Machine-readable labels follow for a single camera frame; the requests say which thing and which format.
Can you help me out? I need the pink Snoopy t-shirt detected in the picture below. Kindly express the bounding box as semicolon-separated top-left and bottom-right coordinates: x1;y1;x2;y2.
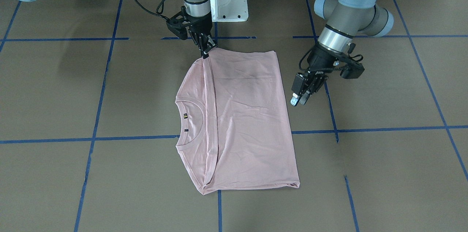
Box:
175;48;300;195

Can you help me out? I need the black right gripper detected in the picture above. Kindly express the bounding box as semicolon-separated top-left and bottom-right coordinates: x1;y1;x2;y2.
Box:
187;15;218;59

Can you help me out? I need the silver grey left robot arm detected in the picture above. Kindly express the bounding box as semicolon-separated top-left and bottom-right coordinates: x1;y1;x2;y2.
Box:
290;0;394;106

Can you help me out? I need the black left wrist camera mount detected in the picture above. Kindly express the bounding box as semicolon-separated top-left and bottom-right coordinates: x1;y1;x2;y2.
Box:
330;43;365;79

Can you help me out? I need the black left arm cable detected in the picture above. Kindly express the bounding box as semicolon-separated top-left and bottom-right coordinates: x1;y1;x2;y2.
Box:
299;47;363;73

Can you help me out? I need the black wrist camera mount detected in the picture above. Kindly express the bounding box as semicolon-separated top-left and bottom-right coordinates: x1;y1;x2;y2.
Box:
166;6;191;40
330;43;365;79

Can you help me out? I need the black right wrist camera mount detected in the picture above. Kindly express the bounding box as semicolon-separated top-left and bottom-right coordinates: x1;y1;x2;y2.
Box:
166;6;191;40

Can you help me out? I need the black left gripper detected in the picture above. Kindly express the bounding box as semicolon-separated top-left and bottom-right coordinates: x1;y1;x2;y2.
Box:
290;44;337;106

